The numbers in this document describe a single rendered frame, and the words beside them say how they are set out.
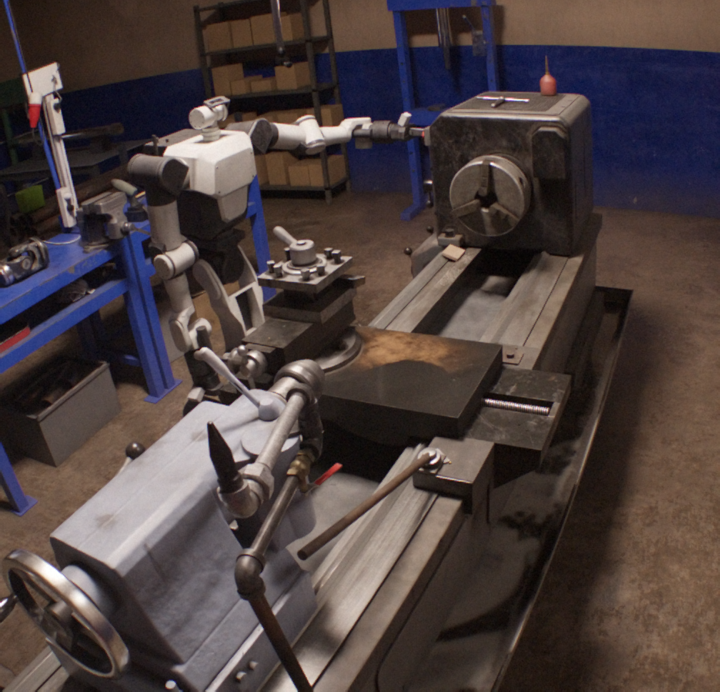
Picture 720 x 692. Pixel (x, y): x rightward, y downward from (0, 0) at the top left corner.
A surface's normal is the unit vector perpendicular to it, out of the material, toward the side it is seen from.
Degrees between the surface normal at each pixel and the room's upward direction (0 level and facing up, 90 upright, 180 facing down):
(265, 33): 90
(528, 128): 90
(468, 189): 90
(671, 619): 0
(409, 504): 0
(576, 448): 0
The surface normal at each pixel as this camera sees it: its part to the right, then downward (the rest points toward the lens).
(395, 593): -0.11, -0.89
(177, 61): -0.46, 0.44
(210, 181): 0.25, 0.40
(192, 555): 0.83, -0.11
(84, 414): 0.90, 0.09
